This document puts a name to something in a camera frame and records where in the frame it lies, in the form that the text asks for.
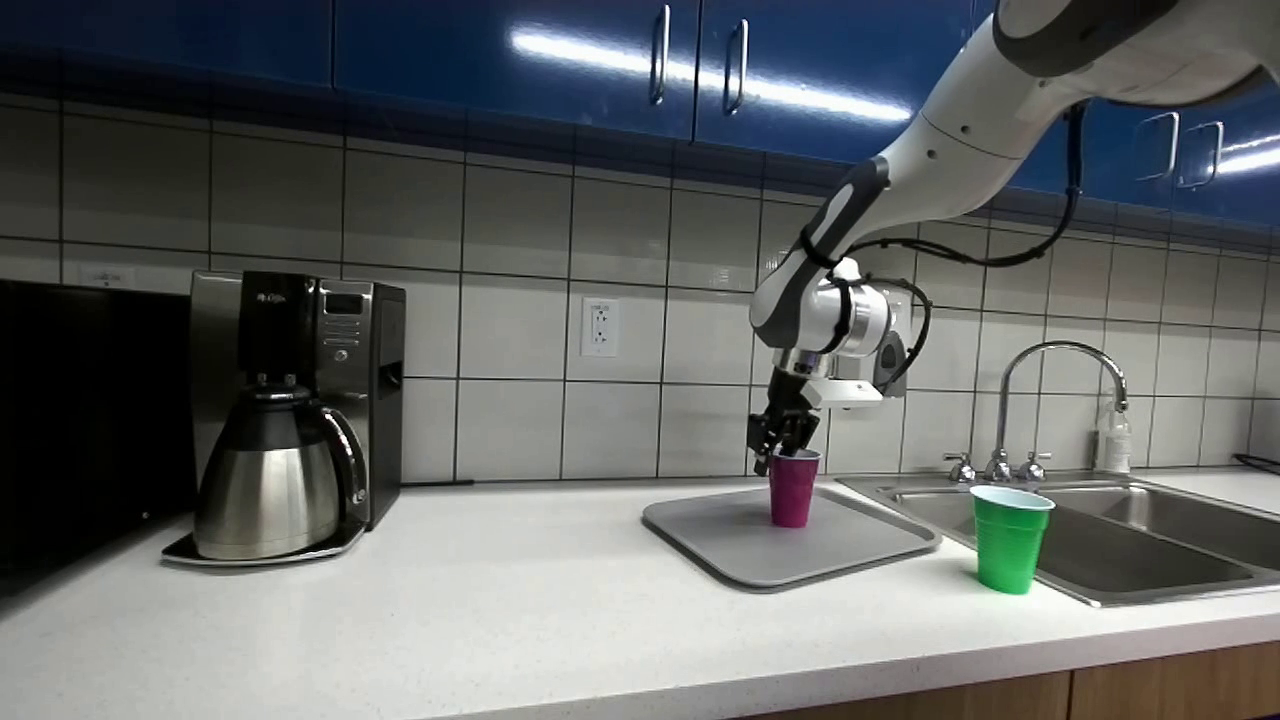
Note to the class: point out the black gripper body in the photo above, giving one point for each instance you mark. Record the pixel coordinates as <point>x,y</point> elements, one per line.
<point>786,423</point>

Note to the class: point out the purple plastic cup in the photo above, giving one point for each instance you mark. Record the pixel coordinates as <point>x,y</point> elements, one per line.
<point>793,483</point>

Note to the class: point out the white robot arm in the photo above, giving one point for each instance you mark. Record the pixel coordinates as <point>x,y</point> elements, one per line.
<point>1015,78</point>

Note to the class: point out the grey plastic tray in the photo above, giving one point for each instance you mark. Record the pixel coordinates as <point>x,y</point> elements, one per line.
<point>738,542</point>

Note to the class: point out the green plastic cup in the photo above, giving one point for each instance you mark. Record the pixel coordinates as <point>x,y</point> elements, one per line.
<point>1009,535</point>

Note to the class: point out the white container beside sink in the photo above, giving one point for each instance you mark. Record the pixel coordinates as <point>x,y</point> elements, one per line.
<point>1109,444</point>

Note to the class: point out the stainless steel double sink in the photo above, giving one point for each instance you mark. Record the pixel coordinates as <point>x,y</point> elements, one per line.
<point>1121,542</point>

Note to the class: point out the blue upper cabinets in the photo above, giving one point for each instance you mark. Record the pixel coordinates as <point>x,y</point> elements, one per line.
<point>720,89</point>

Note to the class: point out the steel coffee carafe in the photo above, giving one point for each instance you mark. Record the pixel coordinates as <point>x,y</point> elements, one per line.
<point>286,472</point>

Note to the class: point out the black coffee maker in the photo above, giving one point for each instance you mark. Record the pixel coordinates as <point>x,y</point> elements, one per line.
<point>300,335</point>

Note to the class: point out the black microwave oven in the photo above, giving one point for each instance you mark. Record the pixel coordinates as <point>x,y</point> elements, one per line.
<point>93,423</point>

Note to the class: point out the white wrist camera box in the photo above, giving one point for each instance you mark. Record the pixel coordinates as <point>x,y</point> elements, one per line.
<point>841,381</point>

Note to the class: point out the white wall outlet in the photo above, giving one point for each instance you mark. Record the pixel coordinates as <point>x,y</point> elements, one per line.
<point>602,327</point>

